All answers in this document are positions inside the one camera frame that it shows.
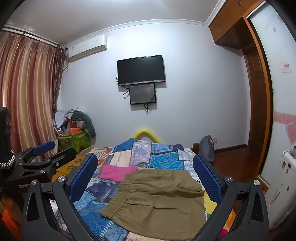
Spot striped pink curtain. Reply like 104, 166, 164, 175
0, 30, 66, 163

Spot blue patchwork blanket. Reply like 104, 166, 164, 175
50, 137, 222, 241

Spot pink cloth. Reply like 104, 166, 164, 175
99, 164, 137, 182

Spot pile of white clothes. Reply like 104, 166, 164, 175
54, 107, 86, 130

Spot white air conditioner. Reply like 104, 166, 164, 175
65, 35, 108, 63

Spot black wall television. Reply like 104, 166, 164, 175
117, 55, 166, 87

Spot green storage bag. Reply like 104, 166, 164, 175
58, 131, 90, 152

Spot rainbow fleece blanket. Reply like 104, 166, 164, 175
203, 192, 236, 232

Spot grey backpack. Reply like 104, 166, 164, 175
198, 135, 215, 163

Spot yellow foam tube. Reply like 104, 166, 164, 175
132, 130, 161, 143

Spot olive green pants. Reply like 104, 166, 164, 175
99, 169, 207, 240

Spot orange cloth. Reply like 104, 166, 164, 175
0, 197, 23, 241

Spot orange box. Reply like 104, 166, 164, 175
63, 120, 86, 135

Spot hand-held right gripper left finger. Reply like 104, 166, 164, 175
22, 153, 99, 241

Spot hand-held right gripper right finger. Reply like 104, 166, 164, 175
193, 153, 270, 241

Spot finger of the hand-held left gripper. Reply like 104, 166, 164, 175
17, 148, 77, 176
14, 140, 56, 164

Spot grey plush toy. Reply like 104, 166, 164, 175
70, 111, 96, 137

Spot mustard floral bed sheet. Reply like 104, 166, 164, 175
51, 146, 116, 183

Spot wooden overhead cabinet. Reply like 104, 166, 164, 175
208, 0, 265, 50

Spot white curtain rail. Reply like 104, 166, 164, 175
2, 25, 59, 47

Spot small black monitor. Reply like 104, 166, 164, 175
129, 83, 157, 105

